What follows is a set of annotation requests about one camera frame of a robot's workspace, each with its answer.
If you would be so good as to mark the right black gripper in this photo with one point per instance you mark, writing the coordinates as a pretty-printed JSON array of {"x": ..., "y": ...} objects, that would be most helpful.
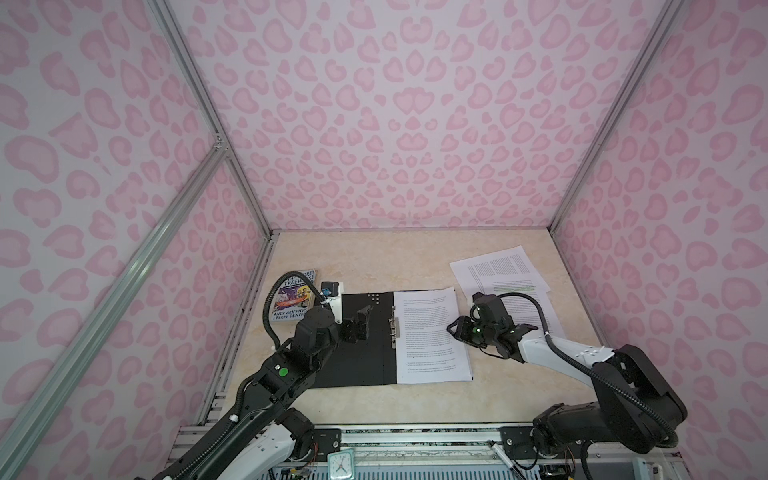
[{"x": 460, "y": 331}]

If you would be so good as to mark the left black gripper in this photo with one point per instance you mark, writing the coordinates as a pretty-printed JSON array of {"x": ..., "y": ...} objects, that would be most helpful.
[{"x": 351, "y": 333}]

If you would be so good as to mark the black file folder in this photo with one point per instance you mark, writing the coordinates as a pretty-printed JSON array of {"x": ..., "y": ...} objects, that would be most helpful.
[{"x": 366, "y": 363}]

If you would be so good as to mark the white printed sheet back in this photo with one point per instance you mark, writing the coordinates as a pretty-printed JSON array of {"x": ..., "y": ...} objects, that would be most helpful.
[{"x": 505, "y": 271}]

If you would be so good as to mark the white printed sheet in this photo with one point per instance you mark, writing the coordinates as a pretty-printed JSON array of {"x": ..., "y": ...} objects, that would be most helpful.
[
  {"x": 505, "y": 271},
  {"x": 425, "y": 350}
]

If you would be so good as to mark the white sheet green header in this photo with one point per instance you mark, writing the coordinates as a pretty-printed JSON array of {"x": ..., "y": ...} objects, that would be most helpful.
[{"x": 523, "y": 310}]

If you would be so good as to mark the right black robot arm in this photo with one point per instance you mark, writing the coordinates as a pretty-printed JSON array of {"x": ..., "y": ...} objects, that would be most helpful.
[{"x": 635, "y": 406}]

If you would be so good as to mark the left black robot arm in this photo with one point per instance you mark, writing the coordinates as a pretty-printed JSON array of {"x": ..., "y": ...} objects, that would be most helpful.
[{"x": 262, "y": 429}]

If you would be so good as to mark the colourful paperback book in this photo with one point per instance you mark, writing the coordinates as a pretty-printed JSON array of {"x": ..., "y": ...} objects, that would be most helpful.
[{"x": 293, "y": 298}]

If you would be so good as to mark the small white desk clock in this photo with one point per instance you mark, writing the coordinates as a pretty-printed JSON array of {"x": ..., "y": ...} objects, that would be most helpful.
[{"x": 341, "y": 465}]

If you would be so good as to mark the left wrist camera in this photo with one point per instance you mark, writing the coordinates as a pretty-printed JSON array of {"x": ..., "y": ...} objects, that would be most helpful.
[{"x": 332, "y": 292}]

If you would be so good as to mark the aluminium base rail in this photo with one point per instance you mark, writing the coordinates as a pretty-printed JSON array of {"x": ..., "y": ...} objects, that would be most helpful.
[{"x": 461, "y": 451}]

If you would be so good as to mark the aluminium diagonal frame bar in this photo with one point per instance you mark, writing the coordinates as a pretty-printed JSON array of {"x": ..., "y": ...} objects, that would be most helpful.
[{"x": 39, "y": 413}]

